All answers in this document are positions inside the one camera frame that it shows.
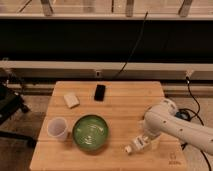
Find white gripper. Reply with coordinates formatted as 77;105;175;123
140;129;160;150

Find white plastic bottle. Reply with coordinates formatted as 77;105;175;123
125;135;150;155

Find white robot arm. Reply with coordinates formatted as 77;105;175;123
139;98;213;155

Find green ceramic bowl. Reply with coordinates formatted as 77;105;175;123
72;115;109;152

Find blue connector box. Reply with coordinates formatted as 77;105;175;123
175;112;188;120

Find black smartphone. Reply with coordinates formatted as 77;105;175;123
94;84;106;101

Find translucent plastic cup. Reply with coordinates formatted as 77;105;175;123
47;117;68;141

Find black office chair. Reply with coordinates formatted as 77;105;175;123
0;68;37;148

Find black floor cables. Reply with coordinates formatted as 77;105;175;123
176;77;213;171

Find white wall socket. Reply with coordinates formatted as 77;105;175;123
95;71;101;78

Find black cable on wall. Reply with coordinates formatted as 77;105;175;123
112;11;149;81

